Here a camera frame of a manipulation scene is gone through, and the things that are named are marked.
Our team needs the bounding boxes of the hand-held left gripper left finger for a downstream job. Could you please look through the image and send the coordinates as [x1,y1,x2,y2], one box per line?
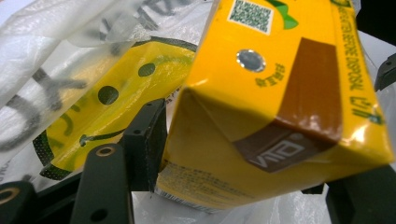
[120,98,169,193]

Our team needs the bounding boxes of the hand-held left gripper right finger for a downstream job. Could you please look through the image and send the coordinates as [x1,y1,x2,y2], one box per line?
[325,165,396,224]

